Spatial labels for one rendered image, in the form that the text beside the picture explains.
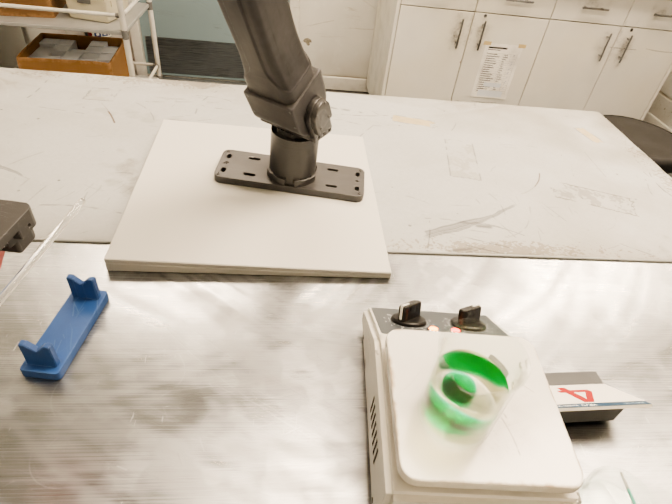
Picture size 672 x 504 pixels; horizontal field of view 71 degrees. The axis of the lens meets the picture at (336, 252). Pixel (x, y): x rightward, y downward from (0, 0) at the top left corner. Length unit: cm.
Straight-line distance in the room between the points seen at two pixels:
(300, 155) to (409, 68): 223
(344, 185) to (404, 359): 34
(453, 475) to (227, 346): 24
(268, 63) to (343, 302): 26
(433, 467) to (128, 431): 24
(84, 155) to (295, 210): 33
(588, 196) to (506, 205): 15
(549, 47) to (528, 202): 231
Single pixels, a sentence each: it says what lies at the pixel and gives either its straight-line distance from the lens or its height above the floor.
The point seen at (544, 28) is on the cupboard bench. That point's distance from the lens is 298.
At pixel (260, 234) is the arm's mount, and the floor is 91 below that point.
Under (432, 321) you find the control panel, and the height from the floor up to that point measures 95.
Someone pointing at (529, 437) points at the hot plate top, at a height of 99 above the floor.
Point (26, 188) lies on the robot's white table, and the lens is 73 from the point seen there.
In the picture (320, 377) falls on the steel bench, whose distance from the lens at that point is 45.
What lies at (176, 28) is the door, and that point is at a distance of 336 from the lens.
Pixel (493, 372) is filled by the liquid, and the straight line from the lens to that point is 33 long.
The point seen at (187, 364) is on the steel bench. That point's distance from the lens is 47.
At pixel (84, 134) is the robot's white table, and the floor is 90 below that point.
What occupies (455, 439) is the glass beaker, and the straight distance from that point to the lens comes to 33.
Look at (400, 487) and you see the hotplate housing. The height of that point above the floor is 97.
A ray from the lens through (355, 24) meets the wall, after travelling 330.
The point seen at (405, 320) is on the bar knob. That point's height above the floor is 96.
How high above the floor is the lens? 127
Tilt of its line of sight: 41 degrees down
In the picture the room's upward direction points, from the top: 8 degrees clockwise
